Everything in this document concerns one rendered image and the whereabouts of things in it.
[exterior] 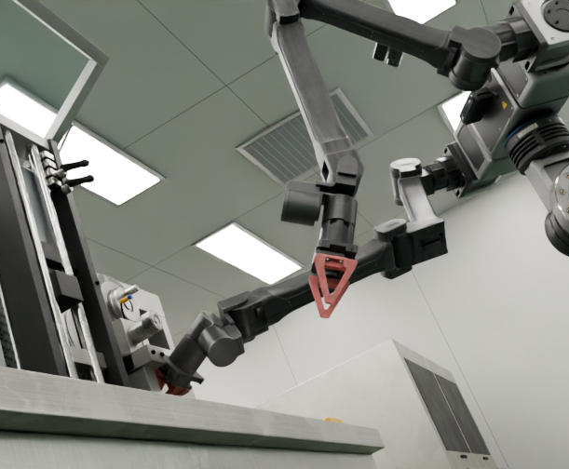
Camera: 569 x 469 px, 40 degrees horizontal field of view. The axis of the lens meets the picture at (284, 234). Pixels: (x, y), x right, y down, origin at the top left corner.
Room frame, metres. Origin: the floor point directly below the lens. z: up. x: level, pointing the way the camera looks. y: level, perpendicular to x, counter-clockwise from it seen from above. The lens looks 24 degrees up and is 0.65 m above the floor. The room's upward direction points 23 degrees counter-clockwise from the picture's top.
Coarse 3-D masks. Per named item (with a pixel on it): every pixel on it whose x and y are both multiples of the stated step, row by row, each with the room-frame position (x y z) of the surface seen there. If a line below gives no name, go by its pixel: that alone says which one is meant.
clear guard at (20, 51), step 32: (0, 0) 1.22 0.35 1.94; (0, 32) 1.27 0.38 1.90; (32, 32) 1.33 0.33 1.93; (0, 64) 1.32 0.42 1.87; (32, 64) 1.38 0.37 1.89; (64, 64) 1.45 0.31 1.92; (0, 96) 1.37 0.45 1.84; (32, 96) 1.44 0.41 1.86; (64, 96) 1.51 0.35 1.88; (32, 128) 1.50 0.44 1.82
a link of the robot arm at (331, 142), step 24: (288, 0) 1.20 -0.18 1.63; (288, 24) 1.22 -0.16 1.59; (288, 48) 1.22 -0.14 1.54; (288, 72) 1.23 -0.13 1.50; (312, 72) 1.23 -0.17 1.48; (312, 96) 1.22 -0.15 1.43; (312, 120) 1.22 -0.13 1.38; (336, 120) 1.23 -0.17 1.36; (336, 144) 1.21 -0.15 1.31; (336, 168) 1.21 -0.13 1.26; (360, 168) 1.22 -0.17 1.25
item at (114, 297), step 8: (120, 288) 1.34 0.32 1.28; (112, 296) 1.32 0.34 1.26; (120, 296) 1.34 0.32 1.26; (112, 304) 1.32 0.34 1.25; (128, 304) 1.35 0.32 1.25; (136, 304) 1.38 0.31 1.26; (112, 312) 1.32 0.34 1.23; (120, 312) 1.32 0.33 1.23; (128, 312) 1.34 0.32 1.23; (136, 312) 1.37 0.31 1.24; (136, 320) 1.36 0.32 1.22
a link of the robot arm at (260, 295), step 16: (384, 224) 1.52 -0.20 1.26; (400, 224) 1.51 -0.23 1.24; (384, 240) 1.51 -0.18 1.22; (368, 256) 1.49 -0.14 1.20; (384, 256) 1.51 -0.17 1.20; (368, 272) 1.51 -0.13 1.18; (384, 272) 1.57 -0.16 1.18; (400, 272) 1.57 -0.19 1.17; (272, 288) 1.42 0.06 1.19; (288, 288) 1.42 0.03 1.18; (304, 288) 1.43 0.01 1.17; (320, 288) 1.46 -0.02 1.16; (256, 304) 1.38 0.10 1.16; (272, 304) 1.41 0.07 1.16; (288, 304) 1.43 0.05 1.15; (304, 304) 1.46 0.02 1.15; (240, 320) 1.39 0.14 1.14; (256, 320) 1.41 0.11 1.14; (272, 320) 1.43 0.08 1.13
